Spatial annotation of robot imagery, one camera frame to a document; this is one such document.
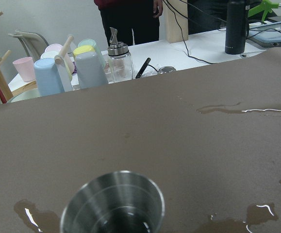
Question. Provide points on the black water bottle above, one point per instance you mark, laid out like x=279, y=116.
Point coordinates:
x=236, y=26

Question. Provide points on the grey plastic cup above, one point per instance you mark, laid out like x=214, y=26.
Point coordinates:
x=90, y=71

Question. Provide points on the pink plastic cup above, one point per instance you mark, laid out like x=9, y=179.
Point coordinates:
x=25, y=68

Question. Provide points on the yellow plastic cup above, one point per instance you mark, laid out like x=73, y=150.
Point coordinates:
x=83, y=49

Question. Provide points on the light blue plastic cup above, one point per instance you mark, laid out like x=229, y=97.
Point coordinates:
x=47, y=77

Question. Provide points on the glass oil dispenser bottle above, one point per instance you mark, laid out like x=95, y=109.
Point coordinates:
x=119, y=59

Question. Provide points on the steel jigger measuring cup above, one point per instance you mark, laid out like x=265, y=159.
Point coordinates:
x=118, y=202

